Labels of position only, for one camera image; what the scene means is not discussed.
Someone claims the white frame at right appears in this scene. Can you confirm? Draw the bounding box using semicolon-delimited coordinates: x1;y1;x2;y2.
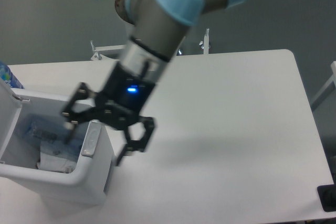
310;61;335;111

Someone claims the clear crushed plastic bottle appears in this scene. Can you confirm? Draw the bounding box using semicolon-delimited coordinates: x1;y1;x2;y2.
22;114;84;159

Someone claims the white paper bag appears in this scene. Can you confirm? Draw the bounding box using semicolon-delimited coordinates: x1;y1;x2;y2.
36;145;78;174

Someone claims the white trash can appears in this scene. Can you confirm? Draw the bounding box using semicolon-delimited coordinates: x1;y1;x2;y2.
1;87;114;205

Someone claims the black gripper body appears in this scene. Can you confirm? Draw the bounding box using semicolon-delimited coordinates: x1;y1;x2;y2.
94;61;155;130

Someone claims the black device at edge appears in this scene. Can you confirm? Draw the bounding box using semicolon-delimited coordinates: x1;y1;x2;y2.
317;184;335;212

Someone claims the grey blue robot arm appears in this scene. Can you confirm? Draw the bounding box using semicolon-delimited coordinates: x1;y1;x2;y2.
61;0;245;161

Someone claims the blue labelled bottle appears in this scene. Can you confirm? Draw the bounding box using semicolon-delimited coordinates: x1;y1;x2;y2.
1;61;24;89

